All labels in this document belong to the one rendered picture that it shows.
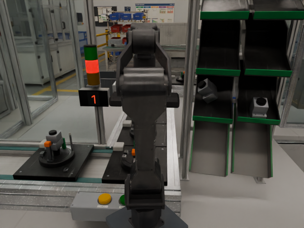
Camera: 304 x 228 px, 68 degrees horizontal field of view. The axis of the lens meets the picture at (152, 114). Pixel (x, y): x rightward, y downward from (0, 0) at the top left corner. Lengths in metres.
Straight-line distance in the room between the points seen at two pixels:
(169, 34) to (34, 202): 7.51
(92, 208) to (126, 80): 0.55
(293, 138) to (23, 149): 1.49
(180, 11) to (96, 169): 10.56
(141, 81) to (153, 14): 11.04
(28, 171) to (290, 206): 1.00
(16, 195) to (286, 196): 1.02
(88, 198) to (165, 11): 10.77
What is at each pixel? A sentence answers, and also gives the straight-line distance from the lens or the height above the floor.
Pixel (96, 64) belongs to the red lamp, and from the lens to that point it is 0.94.
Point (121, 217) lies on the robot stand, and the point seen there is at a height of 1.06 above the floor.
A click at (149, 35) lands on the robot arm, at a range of 0.39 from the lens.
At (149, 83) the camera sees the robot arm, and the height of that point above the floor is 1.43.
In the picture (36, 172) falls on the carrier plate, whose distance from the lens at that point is 0.99.
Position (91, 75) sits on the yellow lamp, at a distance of 0.95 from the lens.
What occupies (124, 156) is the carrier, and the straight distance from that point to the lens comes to 0.93.
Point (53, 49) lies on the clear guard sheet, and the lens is 1.04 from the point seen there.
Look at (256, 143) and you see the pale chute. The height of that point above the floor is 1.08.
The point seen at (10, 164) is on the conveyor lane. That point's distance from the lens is 1.20.
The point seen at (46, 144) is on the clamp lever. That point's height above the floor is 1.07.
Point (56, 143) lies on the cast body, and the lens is 0.98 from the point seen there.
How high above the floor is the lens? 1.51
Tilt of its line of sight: 23 degrees down
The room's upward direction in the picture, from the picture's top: straight up
